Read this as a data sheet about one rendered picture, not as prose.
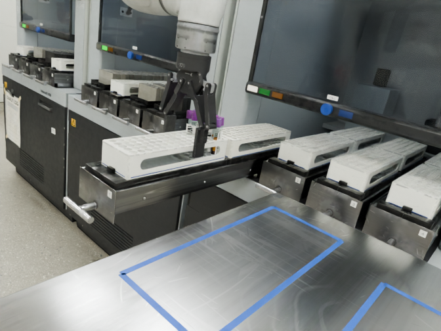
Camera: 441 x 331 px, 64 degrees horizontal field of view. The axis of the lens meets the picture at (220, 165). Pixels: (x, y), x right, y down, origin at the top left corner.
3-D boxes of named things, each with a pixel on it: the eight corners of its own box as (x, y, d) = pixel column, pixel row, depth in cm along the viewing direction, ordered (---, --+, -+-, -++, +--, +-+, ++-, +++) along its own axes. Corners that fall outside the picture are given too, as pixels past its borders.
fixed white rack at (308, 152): (321, 149, 122) (327, 132, 120) (349, 159, 116) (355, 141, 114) (275, 161, 100) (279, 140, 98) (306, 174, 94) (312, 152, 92)
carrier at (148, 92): (159, 104, 139) (161, 88, 137) (155, 104, 138) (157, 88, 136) (141, 97, 146) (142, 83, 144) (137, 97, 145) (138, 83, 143)
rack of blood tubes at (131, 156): (198, 150, 97) (201, 128, 95) (225, 161, 91) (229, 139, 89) (100, 167, 75) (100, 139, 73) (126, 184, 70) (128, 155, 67)
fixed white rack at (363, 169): (365, 164, 113) (371, 146, 111) (397, 176, 107) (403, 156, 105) (323, 181, 91) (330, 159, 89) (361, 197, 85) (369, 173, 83)
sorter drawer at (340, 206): (386, 165, 142) (394, 144, 139) (423, 178, 134) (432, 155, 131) (295, 209, 89) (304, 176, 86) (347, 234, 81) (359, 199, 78)
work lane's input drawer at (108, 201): (260, 155, 127) (266, 131, 124) (293, 169, 119) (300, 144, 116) (58, 201, 73) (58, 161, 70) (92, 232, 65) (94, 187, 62)
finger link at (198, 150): (205, 127, 81) (207, 127, 80) (201, 155, 83) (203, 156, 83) (195, 127, 79) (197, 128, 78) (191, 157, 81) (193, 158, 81)
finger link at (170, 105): (184, 81, 78) (180, 76, 79) (162, 116, 85) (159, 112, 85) (196, 81, 81) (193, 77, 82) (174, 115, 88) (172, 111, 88)
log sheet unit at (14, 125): (6, 138, 233) (3, 84, 221) (22, 152, 217) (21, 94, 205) (1, 138, 231) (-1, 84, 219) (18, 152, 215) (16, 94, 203)
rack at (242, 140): (263, 140, 121) (266, 122, 119) (287, 149, 115) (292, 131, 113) (202, 150, 99) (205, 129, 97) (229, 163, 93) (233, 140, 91)
